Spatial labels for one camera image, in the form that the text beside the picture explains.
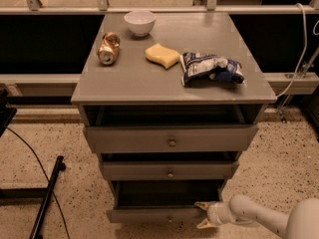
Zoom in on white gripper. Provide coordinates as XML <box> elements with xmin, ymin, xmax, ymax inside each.
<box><xmin>194</xmin><ymin>201</ymin><xmax>231</xmax><ymax>229</ymax></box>

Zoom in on grey bottom drawer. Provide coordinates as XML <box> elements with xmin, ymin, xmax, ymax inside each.
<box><xmin>107</xmin><ymin>180</ymin><xmax>223</xmax><ymax>223</ymax></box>

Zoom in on grey drawer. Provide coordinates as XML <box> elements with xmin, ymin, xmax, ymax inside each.
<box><xmin>100</xmin><ymin>161</ymin><xmax>239</xmax><ymax>181</ymax></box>
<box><xmin>107</xmin><ymin>180</ymin><xmax>223</xmax><ymax>223</ymax></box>
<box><xmin>84</xmin><ymin>124</ymin><xmax>258</xmax><ymax>153</ymax></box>

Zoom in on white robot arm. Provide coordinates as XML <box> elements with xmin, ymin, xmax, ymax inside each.
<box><xmin>194</xmin><ymin>194</ymin><xmax>319</xmax><ymax>239</ymax></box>

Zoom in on grey middle drawer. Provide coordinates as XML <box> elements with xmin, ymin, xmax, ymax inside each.
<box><xmin>100</xmin><ymin>161</ymin><xmax>239</xmax><ymax>181</ymax></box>

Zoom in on grey top drawer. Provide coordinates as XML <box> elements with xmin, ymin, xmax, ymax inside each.
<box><xmin>84</xmin><ymin>124</ymin><xmax>258</xmax><ymax>153</ymax></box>

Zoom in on grey wooden drawer cabinet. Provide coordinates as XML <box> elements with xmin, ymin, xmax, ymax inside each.
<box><xmin>70</xmin><ymin>12</ymin><xmax>278</xmax><ymax>201</ymax></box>

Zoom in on blue white chip bag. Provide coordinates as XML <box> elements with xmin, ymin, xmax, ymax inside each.
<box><xmin>180</xmin><ymin>52</ymin><xmax>244</xmax><ymax>87</ymax></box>

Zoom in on black metal stand leg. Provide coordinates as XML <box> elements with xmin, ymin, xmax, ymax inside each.
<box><xmin>29</xmin><ymin>155</ymin><xmax>66</xmax><ymax>239</ymax></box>

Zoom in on yellow sponge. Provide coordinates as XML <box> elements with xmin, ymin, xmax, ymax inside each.
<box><xmin>145</xmin><ymin>44</ymin><xmax>179</xmax><ymax>69</ymax></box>

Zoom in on crushed golden soda can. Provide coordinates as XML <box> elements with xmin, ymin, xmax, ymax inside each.
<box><xmin>97</xmin><ymin>32</ymin><xmax>120</xmax><ymax>66</ymax></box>

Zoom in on white ceramic bowl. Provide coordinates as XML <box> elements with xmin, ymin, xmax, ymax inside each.
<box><xmin>124</xmin><ymin>11</ymin><xmax>157</xmax><ymax>36</ymax></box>

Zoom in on black device at left edge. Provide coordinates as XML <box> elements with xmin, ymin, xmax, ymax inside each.
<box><xmin>0</xmin><ymin>88</ymin><xmax>17</xmax><ymax>137</ymax></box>

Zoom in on black cable on floor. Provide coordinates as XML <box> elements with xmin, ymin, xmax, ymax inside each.
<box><xmin>5</xmin><ymin>125</ymin><xmax>72</xmax><ymax>239</ymax></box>

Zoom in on white cable at right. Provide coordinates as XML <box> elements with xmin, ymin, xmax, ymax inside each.
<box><xmin>276</xmin><ymin>2</ymin><xmax>310</xmax><ymax>100</ymax></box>

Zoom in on metal railing frame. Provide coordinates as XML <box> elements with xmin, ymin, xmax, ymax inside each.
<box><xmin>0</xmin><ymin>0</ymin><xmax>319</xmax><ymax>16</ymax></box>

